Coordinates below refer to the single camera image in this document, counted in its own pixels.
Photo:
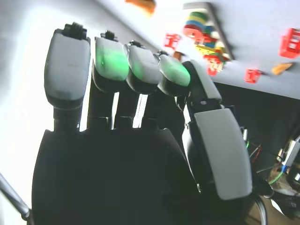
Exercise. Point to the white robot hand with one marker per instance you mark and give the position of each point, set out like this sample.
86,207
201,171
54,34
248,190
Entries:
105,175

